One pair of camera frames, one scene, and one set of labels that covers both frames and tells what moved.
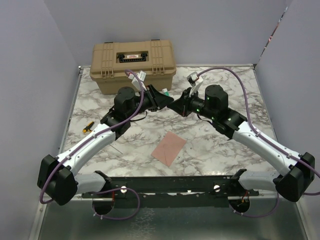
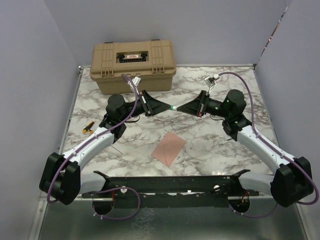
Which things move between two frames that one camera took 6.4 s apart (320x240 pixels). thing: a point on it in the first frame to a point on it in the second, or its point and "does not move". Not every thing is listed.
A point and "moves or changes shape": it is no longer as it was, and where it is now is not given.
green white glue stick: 165,92 moves or changes shape
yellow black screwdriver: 87,128 does not move
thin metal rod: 118,150 does not move
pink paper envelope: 169,148 does not move
